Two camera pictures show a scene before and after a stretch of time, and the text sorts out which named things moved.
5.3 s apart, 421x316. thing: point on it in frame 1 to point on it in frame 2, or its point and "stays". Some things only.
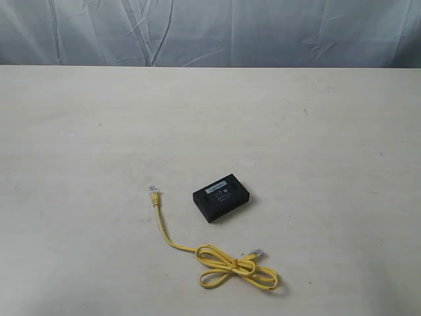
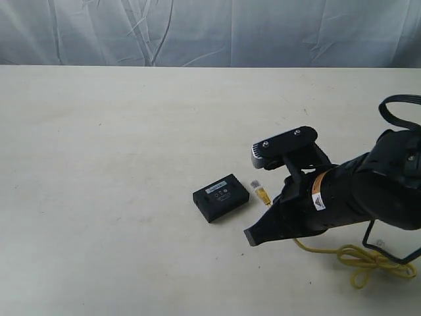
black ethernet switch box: x=214 y=201 stays
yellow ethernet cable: x=218 y=265 to x=360 y=259
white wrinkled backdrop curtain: x=293 y=33 stays
